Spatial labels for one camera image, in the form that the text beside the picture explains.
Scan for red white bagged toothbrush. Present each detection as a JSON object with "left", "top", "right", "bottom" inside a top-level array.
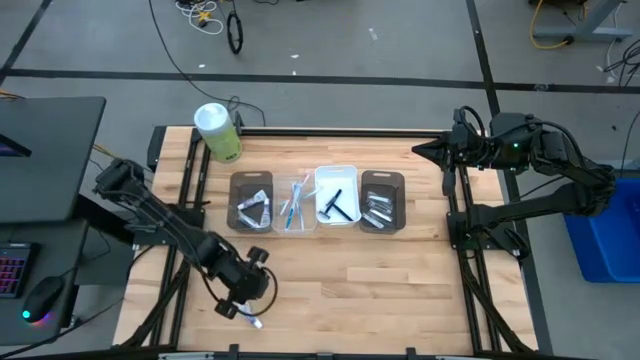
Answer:
[{"left": 297, "top": 168, "right": 314, "bottom": 201}]

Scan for white cable bundle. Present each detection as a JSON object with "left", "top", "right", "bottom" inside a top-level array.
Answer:
[{"left": 174, "top": 0, "right": 225, "bottom": 36}]

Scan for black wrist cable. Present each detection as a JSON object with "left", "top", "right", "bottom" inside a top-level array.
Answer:
[
  {"left": 199, "top": 263, "right": 280, "bottom": 320},
  {"left": 457, "top": 103, "right": 491, "bottom": 141}
]

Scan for green white wipes canister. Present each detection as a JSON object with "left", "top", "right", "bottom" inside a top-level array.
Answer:
[{"left": 193, "top": 102, "right": 243, "bottom": 164}]

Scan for yellow floor cable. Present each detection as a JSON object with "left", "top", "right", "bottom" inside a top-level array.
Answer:
[{"left": 528, "top": 0, "right": 575, "bottom": 51}]

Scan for grey metal desk base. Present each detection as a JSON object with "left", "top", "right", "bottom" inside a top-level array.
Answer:
[{"left": 532, "top": 0, "right": 634, "bottom": 44}]

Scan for smoked grey plastic bin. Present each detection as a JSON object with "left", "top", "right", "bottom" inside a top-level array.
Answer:
[
  {"left": 227, "top": 170, "right": 275, "bottom": 233},
  {"left": 358, "top": 169, "right": 407, "bottom": 235}
]

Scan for clear plastic bin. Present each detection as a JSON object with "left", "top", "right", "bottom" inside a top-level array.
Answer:
[{"left": 272, "top": 172, "right": 319, "bottom": 235}]

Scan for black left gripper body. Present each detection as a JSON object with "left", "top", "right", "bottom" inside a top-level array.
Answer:
[{"left": 213, "top": 247, "right": 272, "bottom": 321}]

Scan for black cable tangle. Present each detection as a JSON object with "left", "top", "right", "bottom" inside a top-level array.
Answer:
[{"left": 602, "top": 38, "right": 640, "bottom": 87}]

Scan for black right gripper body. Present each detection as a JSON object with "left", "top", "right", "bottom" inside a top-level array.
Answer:
[{"left": 438, "top": 107, "right": 495, "bottom": 197}]

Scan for black computer keyboard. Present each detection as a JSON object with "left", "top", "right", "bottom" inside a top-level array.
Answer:
[{"left": 0, "top": 243, "right": 32, "bottom": 300}]

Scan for long black floor cable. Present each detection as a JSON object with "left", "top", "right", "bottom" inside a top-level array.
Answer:
[{"left": 147, "top": 0, "right": 267, "bottom": 127}]

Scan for blue plastic tote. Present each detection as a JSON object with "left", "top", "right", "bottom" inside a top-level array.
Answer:
[{"left": 562, "top": 177, "right": 640, "bottom": 284}]

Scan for white plastic bin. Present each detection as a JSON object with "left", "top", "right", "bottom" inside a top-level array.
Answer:
[{"left": 314, "top": 164, "right": 362, "bottom": 228}]

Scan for computer monitor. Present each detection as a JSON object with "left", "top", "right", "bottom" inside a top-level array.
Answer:
[{"left": 0, "top": 130, "right": 32, "bottom": 158}]

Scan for thin yellow wires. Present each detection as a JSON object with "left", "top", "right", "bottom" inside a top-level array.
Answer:
[{"left": 92, "top": 143, "right": 121, "bottom": 164}]

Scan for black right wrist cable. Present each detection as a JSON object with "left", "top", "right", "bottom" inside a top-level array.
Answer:
[{"left": 457, "top": 103, "right": 491, "bottom": 141}]

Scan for thin black floor cable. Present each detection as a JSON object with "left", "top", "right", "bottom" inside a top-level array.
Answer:
[{"left": 619, "top": 110, "right": 640, "bottom": 170}]

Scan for coiled black cable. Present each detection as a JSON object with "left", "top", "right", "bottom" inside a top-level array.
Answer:
[{"left": 225, "top": 9, "right": 245, "bottom": 56}]

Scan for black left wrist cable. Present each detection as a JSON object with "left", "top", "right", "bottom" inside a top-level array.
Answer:
[{"left": 199, "top": 263, "right": 280, "bottom": 320}]

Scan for black computer mouse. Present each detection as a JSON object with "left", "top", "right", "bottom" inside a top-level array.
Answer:
[{"left": 22, "top": 276, "right": 65, "bottom": 324}]

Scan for black aluminium rig frame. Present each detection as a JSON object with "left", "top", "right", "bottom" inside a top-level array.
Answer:
[{"left": 113, "top": 124, "right": 540, "bottom": 357}]

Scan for black computer desk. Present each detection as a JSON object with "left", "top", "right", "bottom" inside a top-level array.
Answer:
[{"left": 0, "top": 219, "right": 89, "bottom": 346}]

